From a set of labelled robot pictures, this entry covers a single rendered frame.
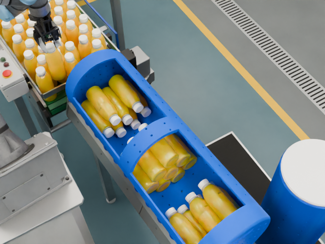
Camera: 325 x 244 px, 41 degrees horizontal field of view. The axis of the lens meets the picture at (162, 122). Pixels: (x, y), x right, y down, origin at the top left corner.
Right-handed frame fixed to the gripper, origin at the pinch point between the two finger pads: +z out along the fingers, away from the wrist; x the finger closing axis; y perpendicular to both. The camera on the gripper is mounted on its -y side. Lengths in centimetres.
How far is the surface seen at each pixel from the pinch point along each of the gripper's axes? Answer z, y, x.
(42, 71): 9.1, 1.6, -6.7
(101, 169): 73, 21, 1
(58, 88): 20.2, 4.2, -3.2
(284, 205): 25, 100, 41
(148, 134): -6, 62, 6
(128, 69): -3.9, 32.2, 17.5
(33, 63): 13.2, -9.1, -6.7
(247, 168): 102, 56, 78
